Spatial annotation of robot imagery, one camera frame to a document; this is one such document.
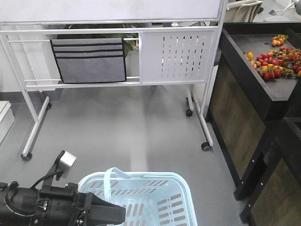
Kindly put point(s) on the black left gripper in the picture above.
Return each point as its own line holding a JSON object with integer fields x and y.
{"x": 59, "y": 206}

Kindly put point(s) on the light blue plastic basket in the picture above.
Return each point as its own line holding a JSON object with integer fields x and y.
{"x": 150, "y": 198}

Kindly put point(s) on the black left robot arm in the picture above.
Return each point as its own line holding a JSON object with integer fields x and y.
{"x": 18, "y": 205}

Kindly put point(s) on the grey fabric pocket organizer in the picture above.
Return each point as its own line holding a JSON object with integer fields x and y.
{"x": 88, "y": 61}

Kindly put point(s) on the white rolling whiteboard stand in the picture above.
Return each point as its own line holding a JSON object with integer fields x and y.
{"x": 166, "y": 42}

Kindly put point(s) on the black wooden produce stand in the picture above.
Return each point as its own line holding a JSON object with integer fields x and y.
{"x": 257, "y": 122}

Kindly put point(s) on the cherry tomato pile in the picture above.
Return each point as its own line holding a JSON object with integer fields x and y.
{"x": 280, "y": 62}

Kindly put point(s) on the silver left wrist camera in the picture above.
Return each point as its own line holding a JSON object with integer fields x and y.
{"x": 63, "y": 164}

